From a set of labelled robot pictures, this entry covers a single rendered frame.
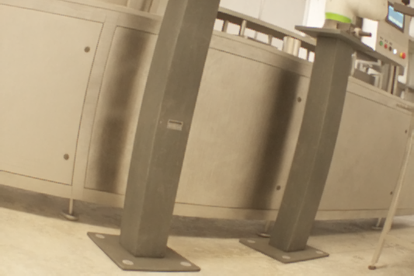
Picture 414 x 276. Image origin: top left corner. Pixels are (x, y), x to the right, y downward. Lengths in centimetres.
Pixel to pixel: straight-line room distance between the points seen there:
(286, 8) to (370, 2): 528
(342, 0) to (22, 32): 128
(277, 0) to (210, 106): 536
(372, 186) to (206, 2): 150
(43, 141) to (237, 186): 83
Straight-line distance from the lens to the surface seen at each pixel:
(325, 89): 189
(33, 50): 159
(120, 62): 167
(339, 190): 237
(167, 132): 144
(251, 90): 192
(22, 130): 161
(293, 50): 216
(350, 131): 233
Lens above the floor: 56
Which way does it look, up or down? 2 degrees down
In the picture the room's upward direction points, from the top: 13 degrees clockwise
